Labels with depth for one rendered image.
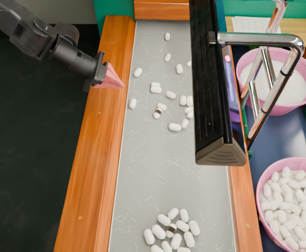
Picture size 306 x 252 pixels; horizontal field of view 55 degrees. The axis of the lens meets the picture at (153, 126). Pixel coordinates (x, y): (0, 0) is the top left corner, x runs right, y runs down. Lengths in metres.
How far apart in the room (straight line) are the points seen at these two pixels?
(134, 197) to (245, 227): 0.28
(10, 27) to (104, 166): 0.40
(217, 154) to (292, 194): 0.45
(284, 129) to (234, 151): 0.60
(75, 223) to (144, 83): 0.49
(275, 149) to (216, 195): 0.29
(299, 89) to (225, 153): 0.68
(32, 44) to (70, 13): 1.56
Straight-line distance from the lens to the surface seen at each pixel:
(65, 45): 0.75
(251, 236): 0.76
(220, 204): 0.79
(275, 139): 1.01
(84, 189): 0.78
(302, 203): 0.86
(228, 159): 0.47
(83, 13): 2.26
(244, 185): 0.80
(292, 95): 1.07
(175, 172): 0.81
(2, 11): 0.75
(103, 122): 0.87
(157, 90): 0.94
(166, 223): 0.74
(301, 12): 1.31
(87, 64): 0.76
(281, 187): 0.86
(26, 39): 0.74
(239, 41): 0.58
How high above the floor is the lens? 1.47
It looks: 56 degrees down
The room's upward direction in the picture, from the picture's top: straight up
